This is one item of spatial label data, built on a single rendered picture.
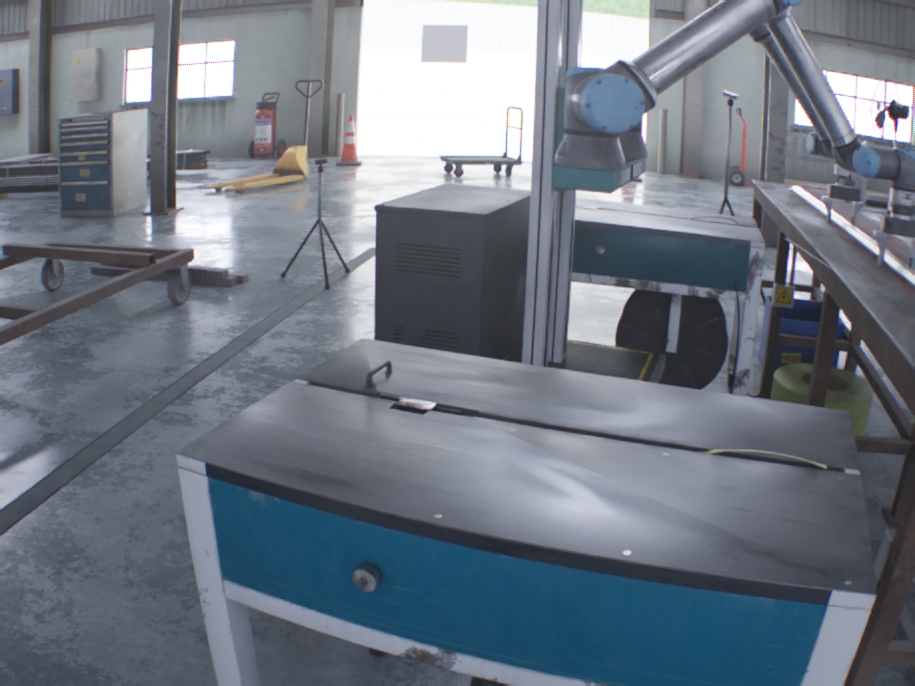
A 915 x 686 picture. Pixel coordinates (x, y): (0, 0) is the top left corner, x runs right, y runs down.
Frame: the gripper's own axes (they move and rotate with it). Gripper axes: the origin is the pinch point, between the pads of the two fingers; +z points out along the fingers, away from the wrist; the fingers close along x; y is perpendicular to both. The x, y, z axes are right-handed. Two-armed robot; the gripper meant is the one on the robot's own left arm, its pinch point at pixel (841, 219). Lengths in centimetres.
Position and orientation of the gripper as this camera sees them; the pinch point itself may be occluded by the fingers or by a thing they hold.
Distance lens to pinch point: 326.2
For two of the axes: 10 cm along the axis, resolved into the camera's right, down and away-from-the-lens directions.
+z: -0.4, 9.5, 3.0
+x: -9.8, -1.0, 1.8
